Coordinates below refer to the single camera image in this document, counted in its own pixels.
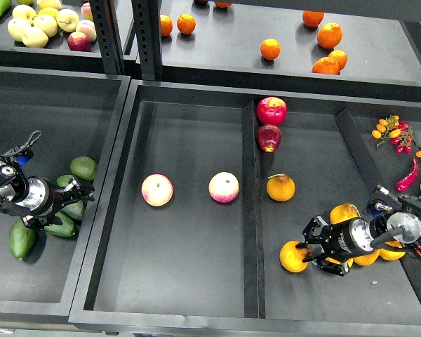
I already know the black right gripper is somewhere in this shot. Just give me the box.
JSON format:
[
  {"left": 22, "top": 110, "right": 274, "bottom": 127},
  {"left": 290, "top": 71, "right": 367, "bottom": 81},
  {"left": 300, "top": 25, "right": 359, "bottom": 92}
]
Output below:
[{"left": 295, "top": 214, "right": 374, "bottom": 277}]

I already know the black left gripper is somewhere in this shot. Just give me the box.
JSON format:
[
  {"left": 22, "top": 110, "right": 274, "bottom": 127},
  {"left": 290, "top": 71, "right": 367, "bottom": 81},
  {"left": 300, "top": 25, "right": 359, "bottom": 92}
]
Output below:
[{"left": 10, "top": 175, "right": 95, "bottom": 230}]

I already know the green avocado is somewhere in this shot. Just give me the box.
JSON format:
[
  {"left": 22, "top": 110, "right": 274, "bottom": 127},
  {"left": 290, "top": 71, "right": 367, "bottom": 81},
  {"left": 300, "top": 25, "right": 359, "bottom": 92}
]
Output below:
[
  {"left": 69, "top": 156, "right": 98, "bottom": 181},
  {"left": 44, "top": 212, "right": 78, "bottom": 237},
  {"left": 8, "top": 219, "right": 37, "bottom": 260},
  {"left": 61, "top": 200, "right": 86, "bottom": 221},
  {"left": 56, "top": 174, "right": 74, "bottom": 187}
]

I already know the yellow pear with brown top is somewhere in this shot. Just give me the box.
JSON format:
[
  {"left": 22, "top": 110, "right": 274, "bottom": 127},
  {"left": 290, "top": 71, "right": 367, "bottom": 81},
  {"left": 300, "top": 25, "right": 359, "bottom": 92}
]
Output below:
[{"left": 279, "top": 241, "right": 312, "bottom": 273}]

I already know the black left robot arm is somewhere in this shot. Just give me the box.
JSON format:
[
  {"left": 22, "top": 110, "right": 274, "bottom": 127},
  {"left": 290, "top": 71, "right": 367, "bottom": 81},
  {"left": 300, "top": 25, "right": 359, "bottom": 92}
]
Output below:
[{"left": 0, "top": 130, "right": 95, "bottom": 230}]

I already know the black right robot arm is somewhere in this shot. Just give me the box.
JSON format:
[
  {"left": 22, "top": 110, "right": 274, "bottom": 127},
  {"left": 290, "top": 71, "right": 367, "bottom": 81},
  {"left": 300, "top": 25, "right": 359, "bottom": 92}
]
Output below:
[{"left": 295, "top": 185, "right": 421, "bottom": 276}]

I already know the yellow pear lower left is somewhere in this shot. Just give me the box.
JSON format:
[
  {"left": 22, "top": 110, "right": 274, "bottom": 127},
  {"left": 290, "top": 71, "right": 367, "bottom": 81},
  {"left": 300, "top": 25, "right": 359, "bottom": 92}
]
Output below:
[{"left": 326, "top": 257, "right": 354, "bottom": 267}]

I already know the yellow pear upper right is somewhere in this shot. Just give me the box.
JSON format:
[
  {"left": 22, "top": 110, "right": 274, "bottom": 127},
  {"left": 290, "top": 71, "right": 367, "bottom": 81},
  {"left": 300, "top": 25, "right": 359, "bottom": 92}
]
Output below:
[{"left": 329, "top": 203, "right": 360, "bottom": 225}]

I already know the yellow pear lower middle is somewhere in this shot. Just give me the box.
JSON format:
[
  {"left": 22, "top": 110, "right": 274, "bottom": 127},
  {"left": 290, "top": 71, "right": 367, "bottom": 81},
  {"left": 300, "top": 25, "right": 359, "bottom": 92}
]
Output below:
[{"left": 353, "top": 250, "right": 380, "bottom": 266}]

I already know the green avocado top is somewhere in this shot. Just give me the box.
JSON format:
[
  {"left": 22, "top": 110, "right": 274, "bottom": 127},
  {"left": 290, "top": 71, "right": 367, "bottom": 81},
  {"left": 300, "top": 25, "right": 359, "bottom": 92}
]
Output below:
[{"left": 69, "top": 156, "right": 98, "bottom": 181}]

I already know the yellow pear lower right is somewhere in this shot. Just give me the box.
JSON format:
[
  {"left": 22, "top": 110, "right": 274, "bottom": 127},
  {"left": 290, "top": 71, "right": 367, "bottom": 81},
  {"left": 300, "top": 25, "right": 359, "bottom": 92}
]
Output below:
[{"left": 379, "top": 241, "right": 406, "bottom": 261}]

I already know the yellow pear near divider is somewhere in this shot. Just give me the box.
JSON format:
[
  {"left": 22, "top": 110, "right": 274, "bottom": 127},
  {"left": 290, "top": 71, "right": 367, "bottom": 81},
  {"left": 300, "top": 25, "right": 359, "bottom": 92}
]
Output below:
[{"left": 266, "top": 173, "right": 295, "bottom": 202}]

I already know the black left tray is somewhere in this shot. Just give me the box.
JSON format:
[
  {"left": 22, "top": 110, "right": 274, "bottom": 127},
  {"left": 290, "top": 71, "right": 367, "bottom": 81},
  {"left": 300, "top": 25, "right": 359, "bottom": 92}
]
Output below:
[{"left": 0, "top": 67, "right": 130, "bottom": 326}]

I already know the black tray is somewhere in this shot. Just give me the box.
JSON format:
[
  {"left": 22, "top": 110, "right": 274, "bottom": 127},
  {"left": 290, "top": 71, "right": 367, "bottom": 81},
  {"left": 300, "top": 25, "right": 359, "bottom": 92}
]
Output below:
[
  {"left": 0, "top": 67, "right": 130, "bottom": 326},
  {"left": 69, "top": 81, "right": 421, "bottom": 336}
]

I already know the pink yellow apple left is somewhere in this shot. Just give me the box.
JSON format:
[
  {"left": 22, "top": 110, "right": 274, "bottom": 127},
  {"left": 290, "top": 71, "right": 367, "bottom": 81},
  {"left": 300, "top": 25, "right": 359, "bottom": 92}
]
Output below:
[{"left": 141, "top": 173, "right": 174, "bottom": 207}]

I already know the pink yellow apple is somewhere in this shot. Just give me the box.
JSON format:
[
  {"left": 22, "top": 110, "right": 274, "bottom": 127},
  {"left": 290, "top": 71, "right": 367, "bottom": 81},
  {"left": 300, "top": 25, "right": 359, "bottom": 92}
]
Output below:
[
  {"left": 208, "top": 171, "right": 239, "bottom": 204},
  {"left": 141, "top": 173, "right": 174, "bottom": 207}
]

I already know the red chili pepper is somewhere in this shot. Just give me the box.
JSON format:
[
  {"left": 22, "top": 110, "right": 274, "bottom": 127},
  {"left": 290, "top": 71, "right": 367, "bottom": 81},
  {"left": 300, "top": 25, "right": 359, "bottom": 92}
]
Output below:
[{"left": 395, "top": 159, "right": 420, "bottom": 192}]

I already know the pink yellow apple middle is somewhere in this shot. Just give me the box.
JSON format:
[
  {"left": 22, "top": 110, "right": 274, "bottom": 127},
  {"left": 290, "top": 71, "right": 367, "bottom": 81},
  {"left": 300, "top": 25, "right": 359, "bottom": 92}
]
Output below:
[{"left": 208, "top": 171, "right": 239, "bottom": 204}]

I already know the dark red apple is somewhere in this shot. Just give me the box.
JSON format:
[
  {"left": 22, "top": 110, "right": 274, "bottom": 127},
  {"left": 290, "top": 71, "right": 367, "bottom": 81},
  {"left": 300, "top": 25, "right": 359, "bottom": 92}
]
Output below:
[{"left": 255, "top": 124, "right": 282, "bottom": 153}]

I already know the black centre tray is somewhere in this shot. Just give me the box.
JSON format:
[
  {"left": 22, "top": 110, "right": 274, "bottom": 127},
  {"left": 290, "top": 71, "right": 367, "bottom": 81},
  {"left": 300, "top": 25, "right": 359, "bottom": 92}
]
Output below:
[{"left": 69, "top": 81, "right": 421, "bottom": 336}]

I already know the red cherry tomato bunch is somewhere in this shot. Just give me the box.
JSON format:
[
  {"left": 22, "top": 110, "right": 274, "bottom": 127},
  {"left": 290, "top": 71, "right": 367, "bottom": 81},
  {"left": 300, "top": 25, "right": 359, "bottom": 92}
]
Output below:
[{"left": 390, "top": 121, "right": 413, "bottom": 154}]

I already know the bright red apple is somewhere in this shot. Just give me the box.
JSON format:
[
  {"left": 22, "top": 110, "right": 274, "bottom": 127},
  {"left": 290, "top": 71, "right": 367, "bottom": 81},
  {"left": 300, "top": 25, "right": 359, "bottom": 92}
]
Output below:
[{"left": 256, "top": 96, "right": 288, "bottom": 126}]

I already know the red apple on shelf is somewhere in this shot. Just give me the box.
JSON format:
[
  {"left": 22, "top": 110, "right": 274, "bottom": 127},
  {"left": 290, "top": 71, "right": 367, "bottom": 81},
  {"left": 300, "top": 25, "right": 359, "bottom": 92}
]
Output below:
[{"left": 67, "top": 32, "right": 91, "bottom": 52}]

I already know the pale yellow apple front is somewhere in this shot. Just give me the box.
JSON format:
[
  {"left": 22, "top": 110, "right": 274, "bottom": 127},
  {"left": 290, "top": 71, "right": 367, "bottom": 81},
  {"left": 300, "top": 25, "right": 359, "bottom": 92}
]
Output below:
[{"left": 21, "top": 27, "right": 48, "bottom": 48}]

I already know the pale yellow apple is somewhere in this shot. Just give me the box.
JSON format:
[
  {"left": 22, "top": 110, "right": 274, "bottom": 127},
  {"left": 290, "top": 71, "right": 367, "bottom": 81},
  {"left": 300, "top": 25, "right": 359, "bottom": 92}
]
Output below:
[
  {"left": 21, "top": 27, "right": 48, "bottom": 48},
  {"left": 12, "top": 4, "right": 36, "bottom": 23},
  {"left": 56, "top": 8, "right": 80, "bottom": 33},
  {"left": 7, "top": 18, "right": 31, "bottom": 42},
  {"left": 33, "top": 14, "right": 58, "bottom": 38}
]

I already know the orange on shelf front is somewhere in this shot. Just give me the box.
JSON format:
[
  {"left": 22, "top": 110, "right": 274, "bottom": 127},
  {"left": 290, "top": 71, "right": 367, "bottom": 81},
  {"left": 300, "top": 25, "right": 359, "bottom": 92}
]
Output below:
[{"left": 312, "top": 56, "right": 340, "bottom": 74}]

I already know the pink peach on shelf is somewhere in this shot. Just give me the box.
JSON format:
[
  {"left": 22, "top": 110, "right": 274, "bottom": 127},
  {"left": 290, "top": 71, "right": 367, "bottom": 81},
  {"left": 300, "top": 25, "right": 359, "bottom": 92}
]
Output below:
[{"left": 76, "top": 19, "right": 97, "bottom": 42}]

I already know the pale yellow apple centre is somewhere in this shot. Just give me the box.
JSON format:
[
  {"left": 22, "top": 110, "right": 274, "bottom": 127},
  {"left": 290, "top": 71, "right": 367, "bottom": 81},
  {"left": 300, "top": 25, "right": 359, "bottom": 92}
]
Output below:
[{"left": 33, "top": 14, "right": 58, "bottom": 38}]

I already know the pale yellow apple left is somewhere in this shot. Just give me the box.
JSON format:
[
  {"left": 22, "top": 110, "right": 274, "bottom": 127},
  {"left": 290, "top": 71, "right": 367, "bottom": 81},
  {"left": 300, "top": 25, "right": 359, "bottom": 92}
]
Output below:
[{"left": 7, "top": 18, "right": 31, "bottom": 42}]

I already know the pale yellow apple right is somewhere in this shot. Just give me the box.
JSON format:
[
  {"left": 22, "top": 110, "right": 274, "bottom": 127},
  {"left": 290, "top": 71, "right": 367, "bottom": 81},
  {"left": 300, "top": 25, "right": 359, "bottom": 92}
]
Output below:
[{"left": 56, "top": 8, "right": 80, "bottom": 33}]

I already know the orange on shelf right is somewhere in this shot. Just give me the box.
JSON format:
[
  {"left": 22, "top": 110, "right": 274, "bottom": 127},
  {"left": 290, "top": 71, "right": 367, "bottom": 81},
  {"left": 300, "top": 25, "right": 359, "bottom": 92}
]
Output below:
[{"left": 328, "top": 50, "right": 348, "bottom": 70}]

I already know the pale yellow apple top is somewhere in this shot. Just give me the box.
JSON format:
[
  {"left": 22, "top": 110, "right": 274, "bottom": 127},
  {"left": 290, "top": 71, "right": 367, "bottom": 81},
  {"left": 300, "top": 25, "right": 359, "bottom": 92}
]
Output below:
[{"left": 12, "top": 4, "right": 36, "bottom": 23}]

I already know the black shelf post left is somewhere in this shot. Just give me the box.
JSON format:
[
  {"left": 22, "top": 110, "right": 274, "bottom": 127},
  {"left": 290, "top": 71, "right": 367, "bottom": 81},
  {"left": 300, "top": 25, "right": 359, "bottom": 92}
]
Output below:
[{"left": 89, "top": 0, "right": 124, "bottom": 75}]

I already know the black shelf post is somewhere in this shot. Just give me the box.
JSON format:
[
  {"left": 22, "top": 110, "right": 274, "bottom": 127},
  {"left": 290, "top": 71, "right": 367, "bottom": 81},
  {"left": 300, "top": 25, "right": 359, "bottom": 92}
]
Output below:
[
  {"left": 89, "top": 0, "right": 124, "bottom": 75},
  {"left": 131, "top": 0, "right": 163, "bottom": 81}
]

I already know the black shelf post right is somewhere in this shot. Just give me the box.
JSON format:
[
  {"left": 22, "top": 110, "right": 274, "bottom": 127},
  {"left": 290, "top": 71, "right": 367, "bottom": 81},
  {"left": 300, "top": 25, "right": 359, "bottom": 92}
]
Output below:
[{"left": 131, "top": 0, "right": 163, "bottom": 81}]

